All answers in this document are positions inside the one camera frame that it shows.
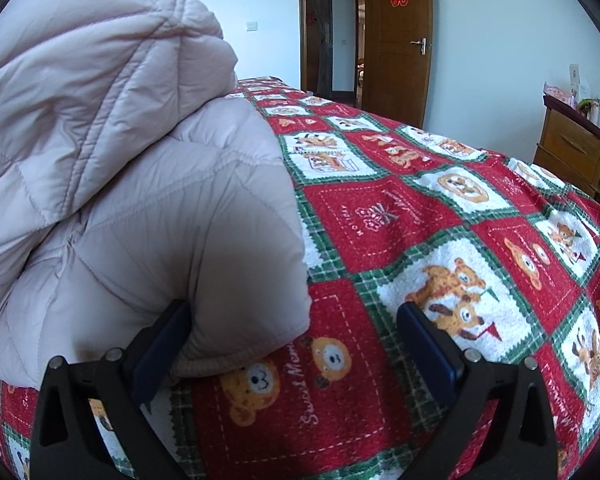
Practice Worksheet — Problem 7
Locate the wooden dresser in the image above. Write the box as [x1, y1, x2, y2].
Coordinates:
[532, 95, 600, 207]

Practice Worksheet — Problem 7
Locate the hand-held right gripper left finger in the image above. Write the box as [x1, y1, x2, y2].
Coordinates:
[30, 299, 193, 480]

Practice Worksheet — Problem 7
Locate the red checkered bear print blanket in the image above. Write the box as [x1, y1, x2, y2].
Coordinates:
[0, 76, 600, 480]

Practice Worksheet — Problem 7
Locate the brown wooden door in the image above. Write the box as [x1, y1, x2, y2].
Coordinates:
[362, 0, 434, 129]

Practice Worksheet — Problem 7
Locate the dark wooden door frame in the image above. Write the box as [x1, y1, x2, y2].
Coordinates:
[298, 0, 367, 100]

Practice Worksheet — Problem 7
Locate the pink gift box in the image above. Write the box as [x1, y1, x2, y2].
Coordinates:
[543, 82, 579, 107]

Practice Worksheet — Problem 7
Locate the white card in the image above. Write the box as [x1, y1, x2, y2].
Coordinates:
[568, 63, 592, 107]

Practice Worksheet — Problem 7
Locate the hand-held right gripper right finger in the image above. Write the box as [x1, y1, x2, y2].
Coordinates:
[396, 301, 561, 480]

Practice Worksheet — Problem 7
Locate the pale pink quilted down jacket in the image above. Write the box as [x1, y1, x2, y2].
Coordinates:
[0, 0, 314, 391]

